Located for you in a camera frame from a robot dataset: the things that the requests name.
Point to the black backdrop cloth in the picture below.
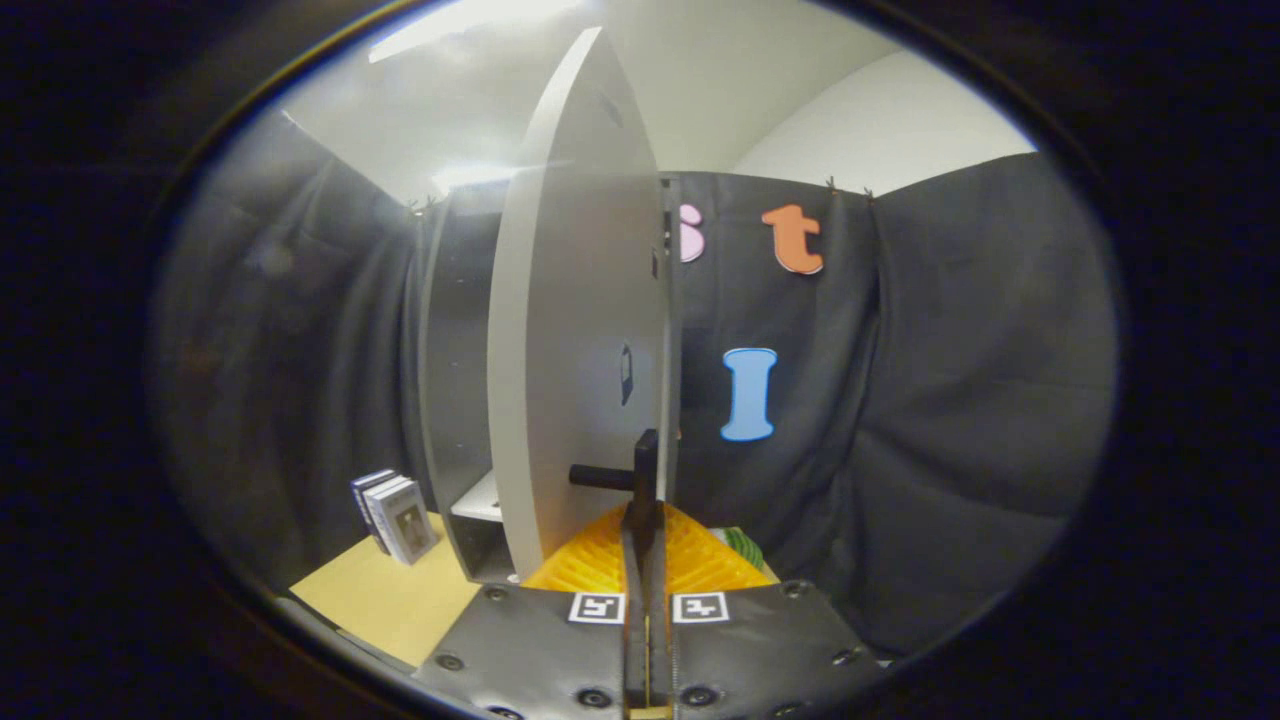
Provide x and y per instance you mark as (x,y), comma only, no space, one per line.
(950,400)

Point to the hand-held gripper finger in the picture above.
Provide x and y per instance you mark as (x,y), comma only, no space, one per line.
(657,600)
(634,600)

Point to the grey shoe cabinet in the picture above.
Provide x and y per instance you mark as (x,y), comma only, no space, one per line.
(455,400)

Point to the white shoe cabinet door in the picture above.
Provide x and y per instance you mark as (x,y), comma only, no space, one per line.
(570,300)

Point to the green striped watermelon slice toy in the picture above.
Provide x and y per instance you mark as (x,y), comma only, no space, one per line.
(742,548)

